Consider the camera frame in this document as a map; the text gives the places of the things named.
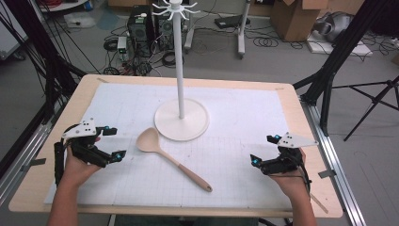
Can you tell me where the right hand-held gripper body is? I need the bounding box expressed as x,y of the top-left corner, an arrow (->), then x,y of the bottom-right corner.
259,131 -> 320,176

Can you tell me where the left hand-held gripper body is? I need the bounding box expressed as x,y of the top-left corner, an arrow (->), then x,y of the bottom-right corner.
61,117 -> 111,169

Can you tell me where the beige wooden spoon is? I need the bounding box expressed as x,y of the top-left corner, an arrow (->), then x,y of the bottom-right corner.
136,126 -> 214,193

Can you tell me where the white hook rack stand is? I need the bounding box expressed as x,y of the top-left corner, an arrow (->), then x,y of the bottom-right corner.
152,0 -> 211,142

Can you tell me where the person's right hand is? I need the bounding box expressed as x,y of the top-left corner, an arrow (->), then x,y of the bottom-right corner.
269,148 -> 311,200

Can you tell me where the person's left hand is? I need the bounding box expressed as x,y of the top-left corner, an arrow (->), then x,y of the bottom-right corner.
60,137 -> 104,190

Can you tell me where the black table clamp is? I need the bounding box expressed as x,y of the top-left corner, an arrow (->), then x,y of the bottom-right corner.
317,169 -> 338,180
20,157 -> 47,172

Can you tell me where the white grid mat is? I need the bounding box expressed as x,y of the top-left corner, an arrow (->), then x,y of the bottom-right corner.
43,82 -> 295,211

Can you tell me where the beige tape strip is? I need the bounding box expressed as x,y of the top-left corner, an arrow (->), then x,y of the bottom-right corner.
309,192 -> 330,215

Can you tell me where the black metal stand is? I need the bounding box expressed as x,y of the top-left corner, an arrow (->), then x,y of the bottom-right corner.
0,0 -> 88,125
292,0 -> 393,137

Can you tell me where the small white box device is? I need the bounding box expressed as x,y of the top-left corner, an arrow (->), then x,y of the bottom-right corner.
117,36 -> 128,55

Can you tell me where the black tripod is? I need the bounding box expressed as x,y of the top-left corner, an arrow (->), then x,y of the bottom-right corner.
331,74 -> 399,142

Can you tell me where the black computer tower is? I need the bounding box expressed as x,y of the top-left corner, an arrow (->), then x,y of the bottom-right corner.
154,12 -> 175,52
126,5 -> 155,58

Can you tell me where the white foam board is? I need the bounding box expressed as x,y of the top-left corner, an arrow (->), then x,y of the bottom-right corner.
306,30 -> 375,58

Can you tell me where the cardboard box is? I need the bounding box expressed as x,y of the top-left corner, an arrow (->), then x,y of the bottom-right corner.
270,0 -> 331,42

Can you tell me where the flat black device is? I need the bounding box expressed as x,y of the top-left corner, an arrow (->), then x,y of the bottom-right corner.
214,14 -> 251,30

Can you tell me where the grey vacuum cleaner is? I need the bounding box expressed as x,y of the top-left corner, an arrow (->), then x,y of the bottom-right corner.
312,11 -> 355,43

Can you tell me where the black strap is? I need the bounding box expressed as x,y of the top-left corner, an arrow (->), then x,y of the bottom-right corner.
53,141 -> 66,186

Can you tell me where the aluminium rail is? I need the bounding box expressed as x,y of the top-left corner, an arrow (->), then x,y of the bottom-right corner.
299,97 -> 367,226
0,103 -> 64,206

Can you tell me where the coiled black cable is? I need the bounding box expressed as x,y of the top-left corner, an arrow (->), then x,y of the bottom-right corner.
252,36 -> 279,49

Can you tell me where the white metal stand frame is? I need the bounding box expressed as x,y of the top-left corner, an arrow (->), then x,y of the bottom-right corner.
184,0 -> 252,60

